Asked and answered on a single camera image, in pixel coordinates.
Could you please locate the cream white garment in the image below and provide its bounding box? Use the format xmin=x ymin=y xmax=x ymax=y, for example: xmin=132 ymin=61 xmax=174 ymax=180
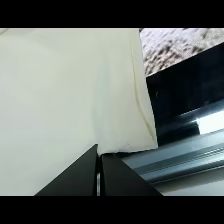
xmin=0 ymin=28 xmax=159 ymax=197

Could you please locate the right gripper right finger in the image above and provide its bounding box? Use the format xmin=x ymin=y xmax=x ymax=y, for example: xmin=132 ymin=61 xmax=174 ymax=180
xmin=100 ymin=153 xmax=164 ymax=197

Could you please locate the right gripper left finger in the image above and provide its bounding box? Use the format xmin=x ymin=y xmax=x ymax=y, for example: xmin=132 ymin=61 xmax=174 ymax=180
xmin=35 ymin=143 xmax=99 ymax=197

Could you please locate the silver frame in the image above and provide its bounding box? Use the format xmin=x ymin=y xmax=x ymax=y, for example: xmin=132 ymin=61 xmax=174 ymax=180
xmin=122 ymin=109 xmax=224 ymax=197

